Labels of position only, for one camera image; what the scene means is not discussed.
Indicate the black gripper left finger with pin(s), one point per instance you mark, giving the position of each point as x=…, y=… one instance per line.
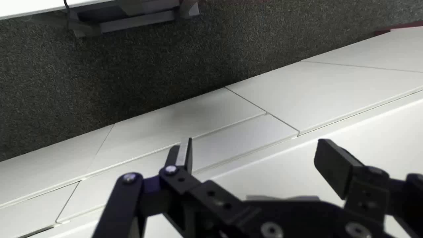
x=180, y=176

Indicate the grey metal mount frame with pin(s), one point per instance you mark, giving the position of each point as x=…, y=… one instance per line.
x=132, y=20

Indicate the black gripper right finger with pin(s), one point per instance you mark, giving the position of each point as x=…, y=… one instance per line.
x=337, y=167

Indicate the white counter cabinet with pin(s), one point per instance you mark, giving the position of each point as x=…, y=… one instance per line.
x=331, y=88

